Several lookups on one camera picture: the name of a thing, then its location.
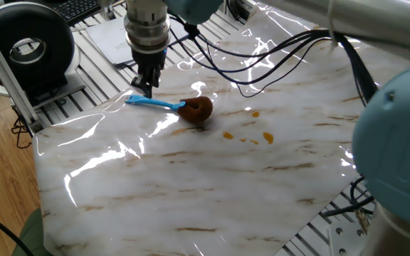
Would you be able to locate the white marble pattern sheet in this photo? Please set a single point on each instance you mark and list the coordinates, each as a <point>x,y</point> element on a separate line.
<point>190,195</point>

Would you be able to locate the aluminium frame post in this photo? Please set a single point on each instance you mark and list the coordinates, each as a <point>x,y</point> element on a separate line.
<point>2,71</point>
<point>107,9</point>

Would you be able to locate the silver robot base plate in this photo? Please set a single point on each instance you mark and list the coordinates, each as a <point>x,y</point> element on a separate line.
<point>347,241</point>

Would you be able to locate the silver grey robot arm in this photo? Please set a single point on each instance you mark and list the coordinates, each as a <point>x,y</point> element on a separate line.
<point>368,21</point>

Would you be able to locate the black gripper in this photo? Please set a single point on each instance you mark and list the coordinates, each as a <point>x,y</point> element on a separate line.
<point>149,62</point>

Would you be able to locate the black keyboard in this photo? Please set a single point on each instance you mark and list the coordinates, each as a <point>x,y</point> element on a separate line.
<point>77,9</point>

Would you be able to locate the printed paper stack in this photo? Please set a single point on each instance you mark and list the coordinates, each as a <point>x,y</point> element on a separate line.
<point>109,42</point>

